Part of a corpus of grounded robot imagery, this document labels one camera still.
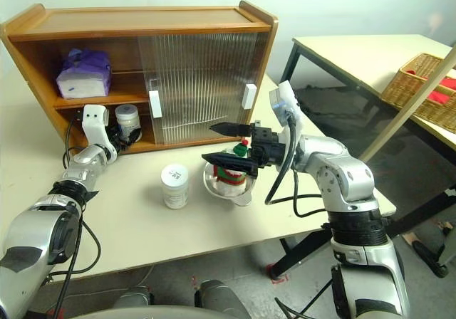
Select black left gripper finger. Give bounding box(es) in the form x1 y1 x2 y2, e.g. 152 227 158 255
122 130 143 147

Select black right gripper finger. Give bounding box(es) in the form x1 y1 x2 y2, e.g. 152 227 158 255
201 152 259 176
208 122 252 137

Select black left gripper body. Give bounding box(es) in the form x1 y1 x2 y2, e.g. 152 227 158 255
105 124 125 153

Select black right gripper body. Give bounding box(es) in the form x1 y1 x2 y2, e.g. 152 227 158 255
249 120 286 169

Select white jar with label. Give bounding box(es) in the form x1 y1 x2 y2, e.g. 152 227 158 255
160 163 190 211
114 105 143 146

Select white plush toy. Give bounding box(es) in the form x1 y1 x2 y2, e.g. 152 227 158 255
212 138 251 196

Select white door handle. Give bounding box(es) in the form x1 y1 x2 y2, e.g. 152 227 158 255
241 83 258 110
148 90 164 119

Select ribbed clear sliding door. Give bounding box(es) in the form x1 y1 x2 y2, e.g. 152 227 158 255
152 32 269 144
138 33 252 145

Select purple tissue pack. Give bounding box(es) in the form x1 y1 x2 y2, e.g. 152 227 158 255
55 48 113 100

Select wooden cabinet with shelf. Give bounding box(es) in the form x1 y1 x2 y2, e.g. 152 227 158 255
0 0 280 157

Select black table leg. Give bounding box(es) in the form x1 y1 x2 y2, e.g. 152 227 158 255
271 225 336 280

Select beige table with black legs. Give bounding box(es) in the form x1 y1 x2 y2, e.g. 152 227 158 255
280 33 456 240

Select grey rounded robot leg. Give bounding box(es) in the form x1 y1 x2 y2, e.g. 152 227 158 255
113 286 155 310
197 278 252 316

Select beige leaning board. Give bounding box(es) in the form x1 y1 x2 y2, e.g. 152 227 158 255
357 46 456 164

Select wicker basket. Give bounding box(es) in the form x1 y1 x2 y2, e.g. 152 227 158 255
381 52 456 134

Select pale robot torso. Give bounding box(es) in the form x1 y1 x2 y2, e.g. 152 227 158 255
63 305 250 319

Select red cloth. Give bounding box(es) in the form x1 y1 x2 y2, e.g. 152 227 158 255
424 78 456 105

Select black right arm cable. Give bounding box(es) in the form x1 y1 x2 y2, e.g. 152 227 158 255
264 114 334 221

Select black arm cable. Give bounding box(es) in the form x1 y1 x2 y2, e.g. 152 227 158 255
62 109 103 276
264 114 334 221

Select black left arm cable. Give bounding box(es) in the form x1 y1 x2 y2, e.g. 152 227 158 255
62 109 103 276

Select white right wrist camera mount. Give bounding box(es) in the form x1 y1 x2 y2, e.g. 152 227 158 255
269 80 308 145

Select black hanging cable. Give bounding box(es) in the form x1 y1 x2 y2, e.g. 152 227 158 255
273 267 338 319

